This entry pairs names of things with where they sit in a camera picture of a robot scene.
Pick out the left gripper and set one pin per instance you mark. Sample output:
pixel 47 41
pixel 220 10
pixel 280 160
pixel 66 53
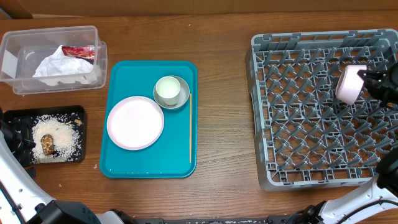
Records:
pixel 22 126

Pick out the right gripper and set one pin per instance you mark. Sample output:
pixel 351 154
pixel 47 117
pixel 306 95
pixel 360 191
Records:
pixel 387 83

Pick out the small white plate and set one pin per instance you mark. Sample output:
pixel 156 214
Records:
pixel 350 84

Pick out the brown food piece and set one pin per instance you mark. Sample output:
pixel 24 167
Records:
pixel 47 144

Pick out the rice food waste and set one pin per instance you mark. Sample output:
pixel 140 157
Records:
pixel 66 135

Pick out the white napkin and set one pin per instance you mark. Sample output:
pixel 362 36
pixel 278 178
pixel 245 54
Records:
pixel 58 68

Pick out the red snack wrapper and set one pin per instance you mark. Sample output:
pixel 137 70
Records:
pixel 84 52

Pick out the large white plate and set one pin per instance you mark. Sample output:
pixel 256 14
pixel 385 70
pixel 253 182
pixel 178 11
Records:
pixel 135 123

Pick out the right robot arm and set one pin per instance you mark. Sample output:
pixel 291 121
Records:
pixel 379 193

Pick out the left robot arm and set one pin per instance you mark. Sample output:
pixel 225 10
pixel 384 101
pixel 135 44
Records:
pixel 28 202

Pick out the grey dishwasher rack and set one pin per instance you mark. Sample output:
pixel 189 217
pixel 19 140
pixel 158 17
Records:
pixel 304 136

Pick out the black rectangular tray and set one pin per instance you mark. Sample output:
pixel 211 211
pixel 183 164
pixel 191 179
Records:
pixel 76 112

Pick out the clear plastic bin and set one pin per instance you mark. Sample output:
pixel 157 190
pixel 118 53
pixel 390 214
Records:
pixel 22 51

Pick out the white cup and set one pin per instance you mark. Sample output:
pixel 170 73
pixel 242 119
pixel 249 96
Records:
pixel 168 89

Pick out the grey bowl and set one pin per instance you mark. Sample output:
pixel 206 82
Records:
pixel 183 96

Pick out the wooden chopstick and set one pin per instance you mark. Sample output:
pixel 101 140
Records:
pixel 190 129

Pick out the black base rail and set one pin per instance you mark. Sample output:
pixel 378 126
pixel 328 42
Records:
pixel 273 219

